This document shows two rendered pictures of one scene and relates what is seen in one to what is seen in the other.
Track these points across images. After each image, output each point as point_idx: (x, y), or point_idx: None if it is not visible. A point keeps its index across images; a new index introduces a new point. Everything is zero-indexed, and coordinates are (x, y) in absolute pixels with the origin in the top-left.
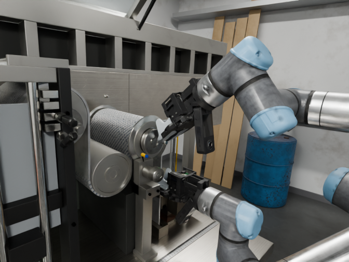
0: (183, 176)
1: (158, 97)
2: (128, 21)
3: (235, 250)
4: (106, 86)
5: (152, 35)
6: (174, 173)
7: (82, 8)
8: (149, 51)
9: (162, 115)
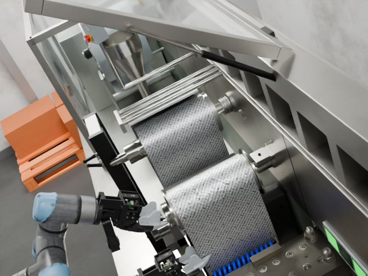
0: (155, 258)
1: (328, 202)
2: (260, 63)
3: None
4: (269, 131)
5: (292, 98)
6: (166, 253)
7: None
8: (297, 120)
9: (343, 237)
